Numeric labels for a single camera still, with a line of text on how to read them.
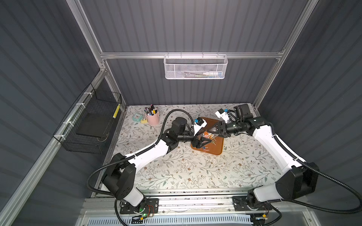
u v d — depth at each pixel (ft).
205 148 3.12
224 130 2.14
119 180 1.42
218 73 2.97
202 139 2.36
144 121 3.64
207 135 2.36
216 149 3.11
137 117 3.66
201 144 2.24
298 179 1.34
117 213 2.27
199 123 2.15
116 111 2.70
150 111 3.31
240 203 2.41
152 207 2.37
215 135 2.35
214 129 2.28
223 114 2.34
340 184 1.20
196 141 2.24
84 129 2.37
